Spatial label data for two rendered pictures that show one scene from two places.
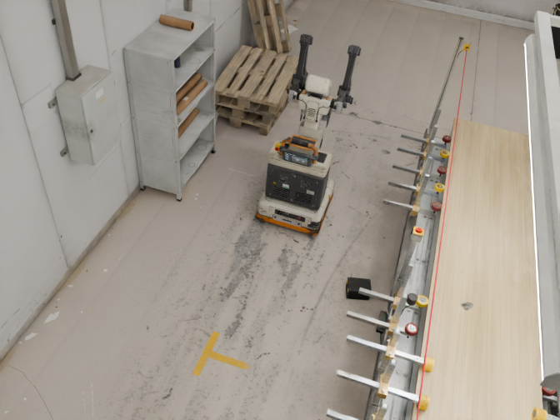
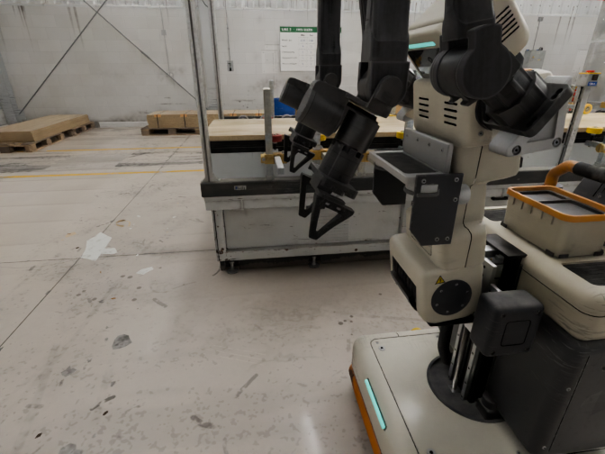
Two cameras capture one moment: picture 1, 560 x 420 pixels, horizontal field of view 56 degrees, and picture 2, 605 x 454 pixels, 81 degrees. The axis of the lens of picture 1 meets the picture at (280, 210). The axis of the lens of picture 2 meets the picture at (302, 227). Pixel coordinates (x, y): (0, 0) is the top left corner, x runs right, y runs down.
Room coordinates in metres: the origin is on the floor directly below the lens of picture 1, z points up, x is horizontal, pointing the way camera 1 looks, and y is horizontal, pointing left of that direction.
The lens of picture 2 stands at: (4.74, 0.45, 1.24)
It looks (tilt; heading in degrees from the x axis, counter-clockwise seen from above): 24 degrees down; 249
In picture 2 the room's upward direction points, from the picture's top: straight up
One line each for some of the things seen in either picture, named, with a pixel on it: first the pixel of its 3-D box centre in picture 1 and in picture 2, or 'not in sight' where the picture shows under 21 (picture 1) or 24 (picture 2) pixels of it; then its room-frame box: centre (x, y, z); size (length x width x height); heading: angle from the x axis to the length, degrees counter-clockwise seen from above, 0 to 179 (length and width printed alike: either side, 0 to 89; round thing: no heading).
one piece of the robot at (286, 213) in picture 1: (290, 215); not in sight; (3.59, -0.10, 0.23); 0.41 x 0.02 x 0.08; 77
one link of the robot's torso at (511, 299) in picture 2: not in sight; (454, 300); (4.09, -0.13, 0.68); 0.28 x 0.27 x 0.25; 77
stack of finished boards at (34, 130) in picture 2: not in sight; (43, 126); (6.88, -7.88, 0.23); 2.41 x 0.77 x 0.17; 78
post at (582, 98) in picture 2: (407, 259); (572, 129); (2.55, -0.94, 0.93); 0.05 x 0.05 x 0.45; 77
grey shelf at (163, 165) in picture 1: (176, 107); not in sight; (4.32, 1.12, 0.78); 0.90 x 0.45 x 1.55; 167
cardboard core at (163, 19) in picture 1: (177, 22); not in sight; (4.43, 1.10, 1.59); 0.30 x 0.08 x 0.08; 77
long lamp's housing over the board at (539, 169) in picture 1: (545, 151); not in sight; (1.99, -1.14, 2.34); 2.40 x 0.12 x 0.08; 167
